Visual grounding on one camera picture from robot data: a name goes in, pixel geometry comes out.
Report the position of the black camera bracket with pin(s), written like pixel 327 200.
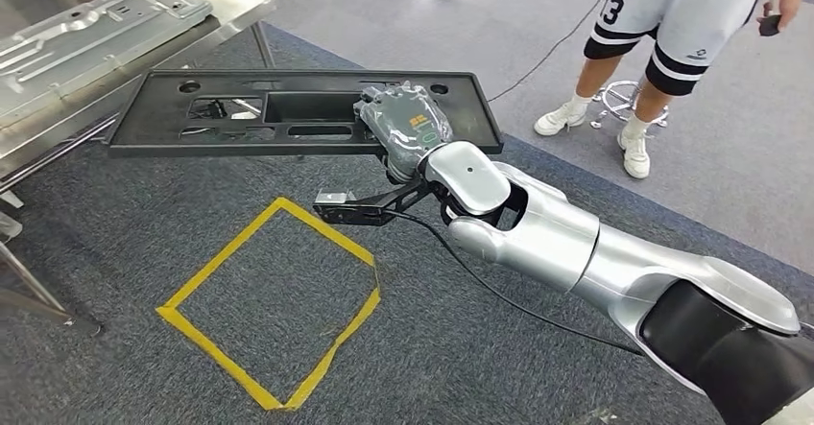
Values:
pixel 362 213

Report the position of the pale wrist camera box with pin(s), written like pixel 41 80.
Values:
pixel 334 198

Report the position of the stamped grey metal panel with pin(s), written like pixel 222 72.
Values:
pixel 95 34

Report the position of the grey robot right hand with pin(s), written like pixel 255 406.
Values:
pixel 407 130

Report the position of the chrome stool base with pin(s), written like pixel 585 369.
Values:
pixel 613 85

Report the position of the black remote control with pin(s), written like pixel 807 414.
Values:
pixel 769 26

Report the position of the person's hand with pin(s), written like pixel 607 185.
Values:
pixel 783 12

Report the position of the yellow floor tape square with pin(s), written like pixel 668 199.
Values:
pixel 166 311

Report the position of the person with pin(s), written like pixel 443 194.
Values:
pixel 674 9

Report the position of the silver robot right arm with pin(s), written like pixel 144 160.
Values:
pixel 553 238

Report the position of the stainless steel workbench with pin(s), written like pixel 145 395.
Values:
pixel 241 9

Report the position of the black plastic plate part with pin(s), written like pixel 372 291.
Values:
pixel 143 123

